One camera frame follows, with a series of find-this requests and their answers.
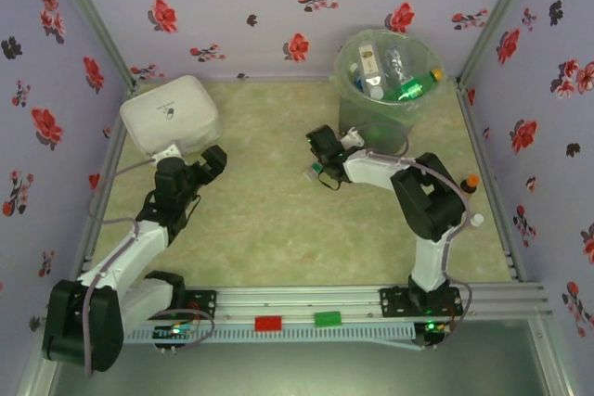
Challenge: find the small clear bottle green label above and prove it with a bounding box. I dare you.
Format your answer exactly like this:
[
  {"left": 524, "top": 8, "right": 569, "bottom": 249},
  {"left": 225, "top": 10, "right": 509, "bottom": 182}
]
[{"left": 302, "top": 160, "right": 327, "bottom": 183}]

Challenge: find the rectangular clear bottle white label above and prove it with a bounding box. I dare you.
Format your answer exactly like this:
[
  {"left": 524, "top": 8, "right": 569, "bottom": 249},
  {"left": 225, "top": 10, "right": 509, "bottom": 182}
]
[{"left": 358, "top": 43, "right": 387, "bottom": 100}]

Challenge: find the green soda bottle yellow cap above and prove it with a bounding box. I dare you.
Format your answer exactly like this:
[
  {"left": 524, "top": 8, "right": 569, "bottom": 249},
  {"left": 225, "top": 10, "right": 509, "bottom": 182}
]
[{"left": 382, "top": 69, "right": 445, "bottom": 103}]

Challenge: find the clear bottle white cap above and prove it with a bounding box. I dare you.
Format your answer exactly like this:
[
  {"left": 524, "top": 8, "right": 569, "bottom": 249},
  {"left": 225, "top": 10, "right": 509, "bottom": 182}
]
[{"left": 383, "top": 45, "right": 412, "bottom": 86}]

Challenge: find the bin with green liner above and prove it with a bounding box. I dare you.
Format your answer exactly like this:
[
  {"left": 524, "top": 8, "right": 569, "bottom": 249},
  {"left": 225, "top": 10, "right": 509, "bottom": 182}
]
[{"left": 329, "top": 28, "right": 447, "bottom": 152}]

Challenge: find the white lidded plastic container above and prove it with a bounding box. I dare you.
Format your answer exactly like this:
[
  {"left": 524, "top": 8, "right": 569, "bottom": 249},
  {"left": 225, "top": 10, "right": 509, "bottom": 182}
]
[{"left": 119, "top": 74, "right": 221, "bottom": 160}]

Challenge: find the brown bottle orange cap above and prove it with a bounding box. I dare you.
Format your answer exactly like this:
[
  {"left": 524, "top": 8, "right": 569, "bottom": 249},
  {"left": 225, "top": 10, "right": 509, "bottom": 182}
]
[{"left": 460, "top": 174, "right": 482, "bottom": 197}]

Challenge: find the circuit board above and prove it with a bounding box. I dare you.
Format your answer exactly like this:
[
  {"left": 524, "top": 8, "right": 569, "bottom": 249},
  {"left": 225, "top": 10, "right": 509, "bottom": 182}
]
[
  {"left": 154, "top": 321, "right": 196, "bottom": 346},
  {"left": 414, "top": 319, "right": 452, "bottom": 351}
]

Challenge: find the green block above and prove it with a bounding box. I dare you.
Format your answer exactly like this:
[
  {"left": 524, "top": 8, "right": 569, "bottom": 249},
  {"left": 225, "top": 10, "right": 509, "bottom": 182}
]
[{"left": 313, "top": 311, "right": 343, "bottom": 328}]

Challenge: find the red block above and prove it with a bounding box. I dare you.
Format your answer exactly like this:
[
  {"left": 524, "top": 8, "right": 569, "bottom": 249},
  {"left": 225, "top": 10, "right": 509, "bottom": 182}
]
[{"left": 254, "top": 316, "right": 285, "bottom": 333}]

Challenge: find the grey metal sheet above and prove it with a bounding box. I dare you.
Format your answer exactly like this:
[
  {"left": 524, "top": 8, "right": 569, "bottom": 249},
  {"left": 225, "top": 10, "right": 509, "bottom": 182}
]
[{"left": 18, "top": 319, "right": 576, "bottom": 396}]

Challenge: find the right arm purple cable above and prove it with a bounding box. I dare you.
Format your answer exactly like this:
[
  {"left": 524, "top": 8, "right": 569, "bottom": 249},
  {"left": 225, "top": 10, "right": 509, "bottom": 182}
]
[{"left": 350, "top": 121, "right": 475, "bottom": 327}]

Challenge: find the aluminium side rail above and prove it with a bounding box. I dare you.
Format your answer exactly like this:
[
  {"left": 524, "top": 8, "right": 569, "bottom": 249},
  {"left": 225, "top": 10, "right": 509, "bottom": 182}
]
[
  {"left": 76, "top": 83, "right": 138, "bottom": 276},
  {"left": 457, "top": 83, "right": 526, "bottom": 282}
]

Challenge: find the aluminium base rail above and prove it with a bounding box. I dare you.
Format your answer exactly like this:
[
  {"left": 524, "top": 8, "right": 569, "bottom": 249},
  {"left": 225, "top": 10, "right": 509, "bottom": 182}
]
[{"left": 134, "top": 282, "right": 556, "bottom": 326}]

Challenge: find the white slotted cable duct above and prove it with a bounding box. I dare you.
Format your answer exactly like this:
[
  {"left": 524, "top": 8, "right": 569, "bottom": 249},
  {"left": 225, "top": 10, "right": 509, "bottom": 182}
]
[{"left": 123, "top": 324, "right": 417, "bottom": 344}]

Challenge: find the aluminium frame post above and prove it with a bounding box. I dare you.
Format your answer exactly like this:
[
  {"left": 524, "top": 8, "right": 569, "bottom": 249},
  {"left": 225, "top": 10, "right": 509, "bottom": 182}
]
[
  {"left": 457, "top": 0, "right": 544, "bottom": 86},
  {"left": 45, "top": 0, "right": 138, "bottom": 91}
]

